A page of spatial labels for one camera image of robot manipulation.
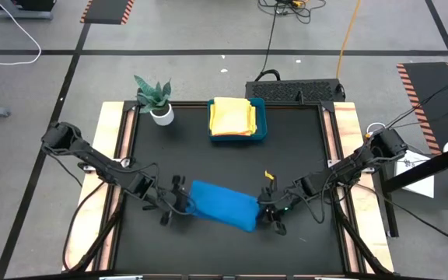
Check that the black hazard-striped floor mat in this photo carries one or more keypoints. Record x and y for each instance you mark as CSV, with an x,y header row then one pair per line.
x,y
438,89
107,9

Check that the blue plastic bin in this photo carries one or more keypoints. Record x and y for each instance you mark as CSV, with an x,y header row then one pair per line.
x,y
261,120

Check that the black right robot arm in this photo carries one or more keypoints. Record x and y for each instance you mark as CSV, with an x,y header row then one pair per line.
x,y
348,167

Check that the black perforated computer case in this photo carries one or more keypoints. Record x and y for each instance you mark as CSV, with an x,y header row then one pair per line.
x,y
286,91

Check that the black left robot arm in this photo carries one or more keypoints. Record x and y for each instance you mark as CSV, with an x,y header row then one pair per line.
x,y
92,157

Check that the white paper sheet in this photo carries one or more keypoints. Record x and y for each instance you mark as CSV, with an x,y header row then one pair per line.
x,y
414,183

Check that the blue microfiber towel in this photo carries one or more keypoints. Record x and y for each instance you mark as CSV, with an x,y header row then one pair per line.
x,y
224,204

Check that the black metal table frame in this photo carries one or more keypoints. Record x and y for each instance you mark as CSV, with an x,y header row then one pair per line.
x,y
127,104

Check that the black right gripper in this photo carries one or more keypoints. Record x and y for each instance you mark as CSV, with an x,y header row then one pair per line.
x,y
274,202

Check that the green plant in white pot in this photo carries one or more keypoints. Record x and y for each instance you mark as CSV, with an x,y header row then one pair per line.
x,y
162,116

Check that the yellow microfiber towel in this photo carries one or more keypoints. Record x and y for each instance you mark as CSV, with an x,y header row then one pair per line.
x,y
254,120

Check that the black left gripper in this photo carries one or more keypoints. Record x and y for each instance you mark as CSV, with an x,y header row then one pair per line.
x,y
171,200

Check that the yellow tape tag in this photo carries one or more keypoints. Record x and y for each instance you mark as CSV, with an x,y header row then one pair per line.
x,y
269,175

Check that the dark side stand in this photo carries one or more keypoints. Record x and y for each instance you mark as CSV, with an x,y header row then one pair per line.
x,y
445,198

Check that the orange microfiber towel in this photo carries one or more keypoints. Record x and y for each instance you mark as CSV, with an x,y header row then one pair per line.
x,y
232,116

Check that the light wooden board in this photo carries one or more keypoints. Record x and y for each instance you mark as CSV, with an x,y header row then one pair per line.
x,y
89,221
375,237

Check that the black metal beam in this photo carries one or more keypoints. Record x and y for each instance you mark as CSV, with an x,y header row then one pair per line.
x,y
442,163

